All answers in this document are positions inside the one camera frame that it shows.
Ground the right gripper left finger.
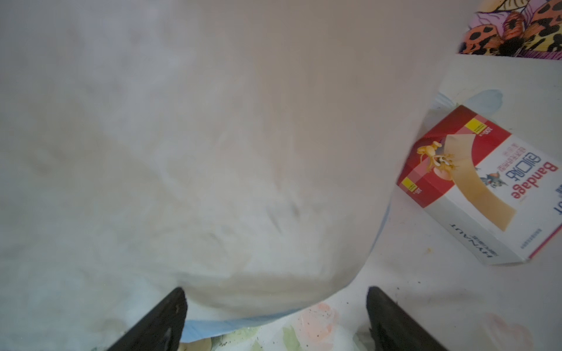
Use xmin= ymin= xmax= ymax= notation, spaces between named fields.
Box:
xmin=108 ymin=287 xmax=188 ymax=351

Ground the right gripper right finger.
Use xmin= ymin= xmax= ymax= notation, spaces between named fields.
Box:
xmin=366 ymin=287 xmax=447 ymax=351

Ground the red white bandage box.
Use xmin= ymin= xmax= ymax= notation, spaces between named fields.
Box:
xmin=397 ymin=106 xmax=561 ymax=265

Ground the white lined trash bin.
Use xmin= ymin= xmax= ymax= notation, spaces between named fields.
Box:
xmin=1 ymin=1 xmax=479 ymax=350

